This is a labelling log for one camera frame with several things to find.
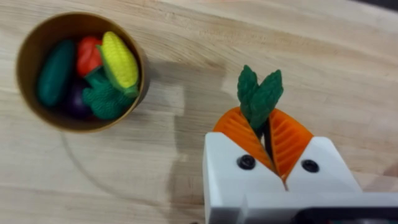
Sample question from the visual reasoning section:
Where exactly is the green leafy toy vegetable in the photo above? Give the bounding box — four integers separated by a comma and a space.
236, 64, 284, 131

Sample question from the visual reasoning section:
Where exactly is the brown tub of toy vegetables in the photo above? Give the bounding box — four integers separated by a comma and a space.
15, 11, 150, 134

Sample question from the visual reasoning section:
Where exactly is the left gripper white and orange left finger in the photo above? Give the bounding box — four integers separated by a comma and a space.
202, 106, 286, 224

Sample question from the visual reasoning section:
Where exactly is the left gripper white and orange right finger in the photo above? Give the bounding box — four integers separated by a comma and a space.
269, 108, 363, 194

